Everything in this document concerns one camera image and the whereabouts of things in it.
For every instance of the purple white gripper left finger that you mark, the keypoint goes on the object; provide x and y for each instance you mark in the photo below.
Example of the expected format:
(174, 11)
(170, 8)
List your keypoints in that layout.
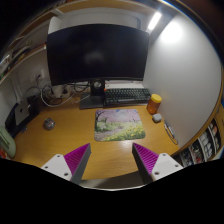
(70, 166)

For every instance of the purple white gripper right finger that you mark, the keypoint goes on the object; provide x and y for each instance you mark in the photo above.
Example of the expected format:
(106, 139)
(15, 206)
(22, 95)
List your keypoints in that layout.
(153, 166)

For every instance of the silver round computer mouse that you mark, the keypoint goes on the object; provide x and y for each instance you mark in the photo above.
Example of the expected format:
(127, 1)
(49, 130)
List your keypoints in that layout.
(49, 124)

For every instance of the floral landscape mouse pad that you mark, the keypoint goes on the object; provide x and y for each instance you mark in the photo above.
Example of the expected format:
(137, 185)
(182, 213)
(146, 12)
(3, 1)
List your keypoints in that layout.
(118, 125)

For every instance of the eyeglasses on desk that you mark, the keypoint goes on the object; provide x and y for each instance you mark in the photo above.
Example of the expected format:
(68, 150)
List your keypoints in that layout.
(170, 132)

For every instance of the shelf with small items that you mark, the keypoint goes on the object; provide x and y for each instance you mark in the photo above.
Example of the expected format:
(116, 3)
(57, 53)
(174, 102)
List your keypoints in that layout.
(207, 147)

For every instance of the orange jar with yellow lid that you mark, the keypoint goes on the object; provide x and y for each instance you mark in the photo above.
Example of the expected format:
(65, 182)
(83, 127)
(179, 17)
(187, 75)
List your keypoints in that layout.
(154, 103)

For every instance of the pale green object at edge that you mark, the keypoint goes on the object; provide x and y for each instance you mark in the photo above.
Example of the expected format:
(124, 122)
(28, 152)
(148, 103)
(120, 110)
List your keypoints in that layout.
(7, 142)

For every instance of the silver mini desktop computer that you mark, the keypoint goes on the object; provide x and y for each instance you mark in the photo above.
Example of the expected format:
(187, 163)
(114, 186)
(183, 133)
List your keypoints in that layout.
(21, 112)

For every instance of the black mechanical keyboard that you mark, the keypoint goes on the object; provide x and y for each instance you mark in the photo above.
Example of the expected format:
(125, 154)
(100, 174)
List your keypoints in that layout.
(126, 96)

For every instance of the black computer monitor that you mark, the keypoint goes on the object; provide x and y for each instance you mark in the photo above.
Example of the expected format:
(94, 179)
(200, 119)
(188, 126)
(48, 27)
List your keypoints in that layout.
(96, 53)

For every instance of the white ceiling light strip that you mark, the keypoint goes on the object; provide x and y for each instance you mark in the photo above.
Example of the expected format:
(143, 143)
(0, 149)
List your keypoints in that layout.
(153, 22)

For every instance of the wooden wall shelf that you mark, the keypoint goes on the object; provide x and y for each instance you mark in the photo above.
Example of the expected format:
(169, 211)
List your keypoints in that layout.
(21, 49)

